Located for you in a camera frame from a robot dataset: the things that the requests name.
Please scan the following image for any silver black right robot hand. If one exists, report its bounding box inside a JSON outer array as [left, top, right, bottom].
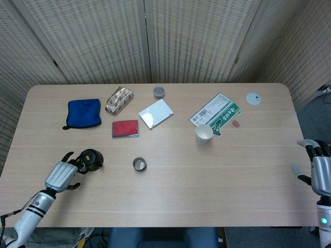
[[291, 138, 331, 197]]

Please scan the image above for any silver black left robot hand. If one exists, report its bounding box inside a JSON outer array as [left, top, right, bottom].
[[44, 151, 86, 194]]

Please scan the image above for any black cast iron teapot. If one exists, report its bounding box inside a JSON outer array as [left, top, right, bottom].
[[77, 148, 104, 174]]

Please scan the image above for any dark green tea cup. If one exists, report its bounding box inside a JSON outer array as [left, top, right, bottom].
[[132, 157, 147, 172]]

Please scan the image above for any blue robot base seat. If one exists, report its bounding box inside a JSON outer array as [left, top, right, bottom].
[[107, 227, 219, 248]]

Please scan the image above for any blue cloth pouch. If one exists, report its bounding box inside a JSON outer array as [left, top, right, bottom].
[[62, 98, 102, 130]]

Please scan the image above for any red ink pad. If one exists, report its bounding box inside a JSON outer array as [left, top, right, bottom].
[[111, 119, 140, 139]]

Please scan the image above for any gold wrapped package red print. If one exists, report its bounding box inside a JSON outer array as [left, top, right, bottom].
[[104, 86, 135, 116]]

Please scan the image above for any white round table grommet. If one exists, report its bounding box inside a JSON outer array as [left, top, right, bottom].
[[246, 92, 264, 105]]

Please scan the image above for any white flat plastic box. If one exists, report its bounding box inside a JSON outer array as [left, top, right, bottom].
[[138, 98, 174, 130]]

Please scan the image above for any green and white paper packet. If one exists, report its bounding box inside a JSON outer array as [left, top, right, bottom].
[[188, 92, 244, 137]]

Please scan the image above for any white printed paper cup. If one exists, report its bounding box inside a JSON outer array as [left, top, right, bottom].
[[194, 124, 214, 145]]

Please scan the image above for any small round clear jar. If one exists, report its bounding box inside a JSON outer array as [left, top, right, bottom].
[[153, 86, 166, 100]]

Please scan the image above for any woven folding screen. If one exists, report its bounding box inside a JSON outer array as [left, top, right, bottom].
[[0, 0, 331, 176]]

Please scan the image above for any thin left arm cable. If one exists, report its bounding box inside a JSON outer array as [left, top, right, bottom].
[[0, 209, 22, 243]]

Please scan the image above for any floor cable with plug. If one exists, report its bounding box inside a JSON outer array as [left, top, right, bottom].
[[315, 84, 331, 104]]

